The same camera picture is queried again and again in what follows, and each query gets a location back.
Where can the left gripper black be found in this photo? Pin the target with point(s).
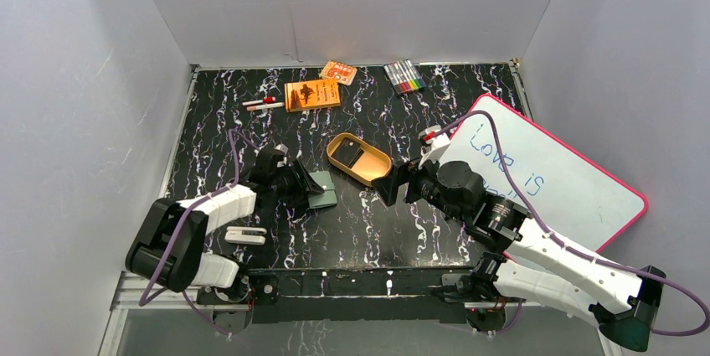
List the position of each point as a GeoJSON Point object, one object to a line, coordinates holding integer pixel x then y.
{"type": "Point", "coordinates": [296, 183]}

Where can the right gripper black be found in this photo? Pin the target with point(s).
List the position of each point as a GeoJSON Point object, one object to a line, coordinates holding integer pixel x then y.
{"type": "Point", "coordinates": [402, 172]}

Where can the tan oval tray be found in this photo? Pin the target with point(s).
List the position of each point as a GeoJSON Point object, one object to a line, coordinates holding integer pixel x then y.
{"type": "Point", "coordinates": [374, 163]}

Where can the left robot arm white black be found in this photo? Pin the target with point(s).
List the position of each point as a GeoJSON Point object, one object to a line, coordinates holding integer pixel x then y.
{"type": "Point", "coordinates": [168, 248]}

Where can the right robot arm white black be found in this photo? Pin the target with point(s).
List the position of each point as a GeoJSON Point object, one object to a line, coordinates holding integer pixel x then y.
{"type": "Point", "coordinates": [524, 261]}

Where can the black cards in tray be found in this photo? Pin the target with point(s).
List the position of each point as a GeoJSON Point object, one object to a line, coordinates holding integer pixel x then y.
{"type": "Point", "coordinates": [348, 152]}

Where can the small orange card pack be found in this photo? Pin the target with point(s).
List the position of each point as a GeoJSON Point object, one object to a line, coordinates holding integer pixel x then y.
{"type": "Point", "coordinates": [343, 74]}

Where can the white whiteboard eraser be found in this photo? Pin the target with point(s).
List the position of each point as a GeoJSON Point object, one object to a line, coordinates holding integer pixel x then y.
{"type": "Point", "coordinates": [242, 235]}

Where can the white marker pen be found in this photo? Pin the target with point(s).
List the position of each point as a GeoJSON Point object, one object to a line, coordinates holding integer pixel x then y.
{"type": "Point", "coordinates": [265, 106]}

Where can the orange book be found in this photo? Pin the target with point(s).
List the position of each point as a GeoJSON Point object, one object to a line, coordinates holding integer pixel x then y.
{"type": "Point", "coordinates": [312, 95]}

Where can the red capped marker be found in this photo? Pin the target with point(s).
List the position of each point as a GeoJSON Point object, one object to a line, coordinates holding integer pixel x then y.
{"type": "Point", "coordinates": [263, 101]}

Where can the coloured marker set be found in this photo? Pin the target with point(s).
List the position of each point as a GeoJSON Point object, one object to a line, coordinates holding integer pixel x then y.
{"type": "Point", "coordinates": [404, 77]}

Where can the pink framed whiteboard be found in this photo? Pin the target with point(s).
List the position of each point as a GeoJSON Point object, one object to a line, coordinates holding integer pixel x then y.
{"type": "Point", "coordinates": [574, 196]}

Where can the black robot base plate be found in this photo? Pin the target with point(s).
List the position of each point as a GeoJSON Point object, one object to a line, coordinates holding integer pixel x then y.
{"type": "Point", "coordinates": [360, 292]}

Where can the aluminium frame rail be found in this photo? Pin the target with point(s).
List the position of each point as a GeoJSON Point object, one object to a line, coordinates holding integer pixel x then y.
{"type": "Point", "coordinates": [169, 327]}

